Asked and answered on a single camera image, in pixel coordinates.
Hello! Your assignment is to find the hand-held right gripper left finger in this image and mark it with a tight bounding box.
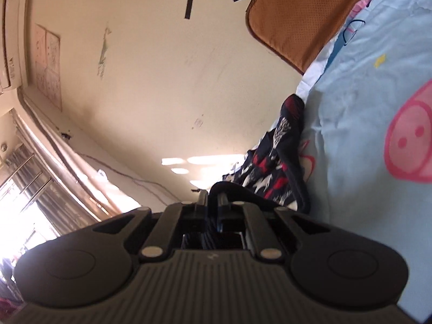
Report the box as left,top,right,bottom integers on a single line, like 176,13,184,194
93,191,207,263

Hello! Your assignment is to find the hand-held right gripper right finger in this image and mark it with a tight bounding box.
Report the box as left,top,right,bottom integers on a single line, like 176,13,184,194
218,192,333,261

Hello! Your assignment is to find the black red printed garment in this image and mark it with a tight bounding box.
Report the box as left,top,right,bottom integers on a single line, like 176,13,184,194
209,94,312,214

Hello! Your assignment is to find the beige curtain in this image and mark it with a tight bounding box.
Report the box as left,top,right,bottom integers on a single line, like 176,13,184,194
9,106,144,225

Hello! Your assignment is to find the light blue cartoon bed sheet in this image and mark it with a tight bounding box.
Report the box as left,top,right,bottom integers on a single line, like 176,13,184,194
296,0,432,323

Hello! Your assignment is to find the bright window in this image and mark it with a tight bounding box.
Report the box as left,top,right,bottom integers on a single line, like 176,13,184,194
0,172,59,284

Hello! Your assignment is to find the brown cushion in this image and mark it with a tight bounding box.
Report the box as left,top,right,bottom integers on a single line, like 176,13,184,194
245,0,374,75

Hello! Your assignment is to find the white air conditioner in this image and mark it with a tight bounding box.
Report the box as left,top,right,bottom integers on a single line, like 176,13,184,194
0,0,31,93

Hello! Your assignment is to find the thin wall cable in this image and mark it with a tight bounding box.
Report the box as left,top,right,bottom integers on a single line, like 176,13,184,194
77,152,184,205

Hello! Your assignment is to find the wall poster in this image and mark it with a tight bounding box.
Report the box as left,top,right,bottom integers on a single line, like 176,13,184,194
34,23,63,111

